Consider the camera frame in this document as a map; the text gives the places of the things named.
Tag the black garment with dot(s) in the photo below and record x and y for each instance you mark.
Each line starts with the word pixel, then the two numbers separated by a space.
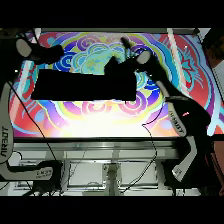
pixel 83 86

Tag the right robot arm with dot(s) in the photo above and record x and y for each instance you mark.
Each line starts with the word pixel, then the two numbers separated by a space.
pixel 186 120

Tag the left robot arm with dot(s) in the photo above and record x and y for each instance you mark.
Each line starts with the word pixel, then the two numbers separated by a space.
pixel 6 133

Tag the silver frame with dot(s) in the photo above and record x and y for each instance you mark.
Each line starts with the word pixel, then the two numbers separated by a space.
pixel 100 156

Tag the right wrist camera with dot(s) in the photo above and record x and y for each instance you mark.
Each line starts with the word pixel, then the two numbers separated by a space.
pixel 126 42

